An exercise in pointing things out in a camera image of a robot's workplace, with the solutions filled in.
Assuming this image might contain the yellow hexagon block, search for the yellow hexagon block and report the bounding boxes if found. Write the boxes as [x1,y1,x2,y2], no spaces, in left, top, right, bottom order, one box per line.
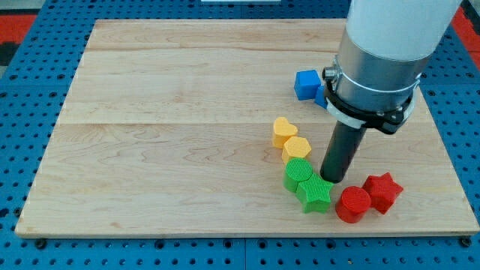
[282,136,312,164]

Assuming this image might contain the red cylinder block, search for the red cylinder block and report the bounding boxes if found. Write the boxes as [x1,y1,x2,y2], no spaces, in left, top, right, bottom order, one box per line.
[335,186,371,224]

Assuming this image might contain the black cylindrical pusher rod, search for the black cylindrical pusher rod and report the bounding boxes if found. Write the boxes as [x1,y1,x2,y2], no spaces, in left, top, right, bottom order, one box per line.
[319,121,366,184]

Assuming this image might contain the blue cube block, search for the blue cube block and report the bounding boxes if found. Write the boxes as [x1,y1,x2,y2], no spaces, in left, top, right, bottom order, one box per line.
[294,70,323,101]

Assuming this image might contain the green cylinder block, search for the green cylinder block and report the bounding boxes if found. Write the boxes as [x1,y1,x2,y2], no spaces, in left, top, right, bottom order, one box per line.
[283,157,313,193]

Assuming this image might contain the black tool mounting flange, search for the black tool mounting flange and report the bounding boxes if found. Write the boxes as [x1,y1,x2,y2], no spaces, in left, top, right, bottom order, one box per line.
[323,79,417,134]

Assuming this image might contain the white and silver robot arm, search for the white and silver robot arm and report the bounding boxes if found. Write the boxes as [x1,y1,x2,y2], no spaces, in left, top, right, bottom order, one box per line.
[320,0,461,183]

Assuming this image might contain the blue block behind arm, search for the blue block behind arm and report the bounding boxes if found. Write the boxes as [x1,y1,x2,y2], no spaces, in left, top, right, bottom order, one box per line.
[314,85,328,109]

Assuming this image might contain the green star block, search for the green star block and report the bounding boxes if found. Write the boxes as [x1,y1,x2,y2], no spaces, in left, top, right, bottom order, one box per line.
[295,173,334,214]

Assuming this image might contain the red star block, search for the red star block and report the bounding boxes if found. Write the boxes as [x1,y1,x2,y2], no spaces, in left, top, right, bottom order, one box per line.
[362,172,404,215]

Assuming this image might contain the light wooden board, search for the light wooden board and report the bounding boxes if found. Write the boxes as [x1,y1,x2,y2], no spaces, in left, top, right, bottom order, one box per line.
[15,19,479,239]

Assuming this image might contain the yellow heart block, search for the yellow heart block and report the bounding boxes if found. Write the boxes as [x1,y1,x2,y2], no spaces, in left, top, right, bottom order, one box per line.
[271,117,299,149]

